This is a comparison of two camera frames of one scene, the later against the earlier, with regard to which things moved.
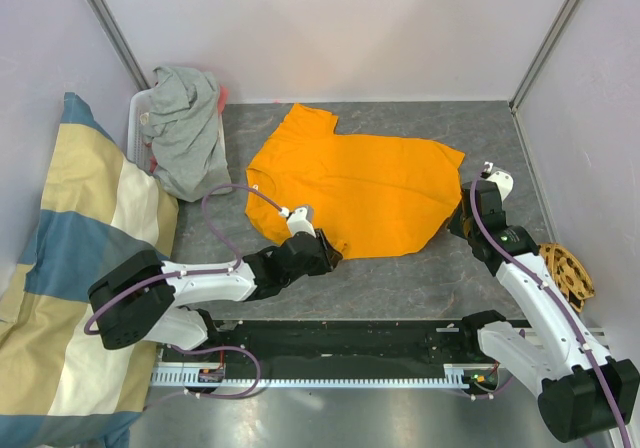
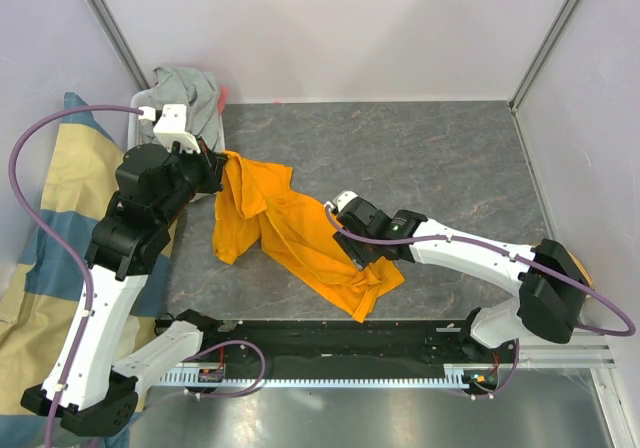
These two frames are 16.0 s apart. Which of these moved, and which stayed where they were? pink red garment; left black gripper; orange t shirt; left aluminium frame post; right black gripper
Moved: right black gripper; left black gripper; orange t shirt
Stayed: left aluminium frame post; pink red garment
